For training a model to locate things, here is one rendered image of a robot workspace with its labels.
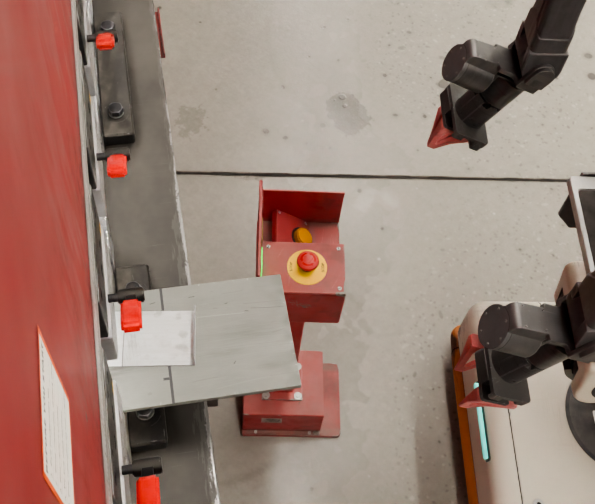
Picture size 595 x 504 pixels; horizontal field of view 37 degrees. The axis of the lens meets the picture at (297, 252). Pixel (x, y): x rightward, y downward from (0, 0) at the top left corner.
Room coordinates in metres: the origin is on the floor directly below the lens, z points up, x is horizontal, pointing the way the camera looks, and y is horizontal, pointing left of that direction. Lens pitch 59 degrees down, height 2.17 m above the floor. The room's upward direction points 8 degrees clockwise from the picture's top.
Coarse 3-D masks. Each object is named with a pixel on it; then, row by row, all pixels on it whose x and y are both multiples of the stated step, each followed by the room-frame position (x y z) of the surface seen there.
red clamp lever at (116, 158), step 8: (104, 152) 0.64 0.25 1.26; (112, 152) 0.64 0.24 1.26; (120, 152) 0.64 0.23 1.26; (128, 152) 0.64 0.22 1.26; (112, 160) 0.60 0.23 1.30; (120, 160) 0.60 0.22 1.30; (128, 160) 0.64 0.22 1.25; (112, 168) 0.58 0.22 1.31; (120, 168) 0.58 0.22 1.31; (112, 176) 0.57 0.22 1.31; (120, 176) 0.58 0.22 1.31
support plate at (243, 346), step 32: (192, 288) 0.60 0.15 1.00; (224, 288) 0.61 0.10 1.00; (256, 288) 0.62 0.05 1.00; (224, 320) 0.56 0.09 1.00; (256, 320) 0.56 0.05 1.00; (288, 320) 0.57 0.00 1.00; (224, 352) 0.51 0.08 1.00; (256, 352) 0.51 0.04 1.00; (288, 352) 0.52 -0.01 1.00; (128, 384) 0.44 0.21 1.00; (160, 384) 0.45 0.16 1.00; (192, 384) 0.45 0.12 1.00; (224, 384) 0.46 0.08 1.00; (256, 384) 0.47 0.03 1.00; (288, 384) 0.47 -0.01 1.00
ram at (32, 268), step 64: (0, 0) 0.35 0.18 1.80; (64, 0) 0.68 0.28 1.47; (0, 64) 0.30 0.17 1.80; (64, 64) 0.56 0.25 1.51; (0, 128) 0.26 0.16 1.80; (64, 128) 0.46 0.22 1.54; (0, 192) 0.22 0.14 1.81; (64, 192) 0.38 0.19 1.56; (0, 256) 0.19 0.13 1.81; (64, 256) 0.31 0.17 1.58; (0, 320) 0.16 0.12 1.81; (64, 320) 0.25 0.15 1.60; (0, 384) 0.13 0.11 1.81; (64, 384) 0.20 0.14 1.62; (0, 448) 0.10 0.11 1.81
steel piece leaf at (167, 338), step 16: (144, 320) 0.54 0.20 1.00; (160, 320) 0.54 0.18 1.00; (176, 320) 0.55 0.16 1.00; (192, 320) 0.55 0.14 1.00; (128, 336) 0.51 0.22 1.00; (144, 336) 0.51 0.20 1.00; (160, 336) 0.52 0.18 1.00; (176, 336) 0.52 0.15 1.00; (192, 336) 0.52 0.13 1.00; (128, 352) 0.49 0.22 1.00; (144, 352) 0.49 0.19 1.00; (160, 352) 0.49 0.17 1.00; (176, 352) 0.50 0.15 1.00; (192, 352) 0.50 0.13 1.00
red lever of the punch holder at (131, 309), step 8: (128, 288) 0.46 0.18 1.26; (136, 288) 0.46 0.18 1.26; (112, 296) 0.44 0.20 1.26; (120, 296) 0.44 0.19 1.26; (128, 296) 0.44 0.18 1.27; (136, 296) 0.45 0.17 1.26; (144, 296) 0.45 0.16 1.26; (120, 304) 0.44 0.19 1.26; (128, 304) 0.42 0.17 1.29; (136, 304) 0.42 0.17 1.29; (120, 312) 0.41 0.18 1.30; (128, 312) 0.41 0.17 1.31; (136, 312) 0.41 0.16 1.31; (120, 320) 0.39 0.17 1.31; (128, 320) 0.39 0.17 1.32; (136, 320) 0.39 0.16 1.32; (128, 328) 0.38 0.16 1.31; (136, 328) 0.39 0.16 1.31
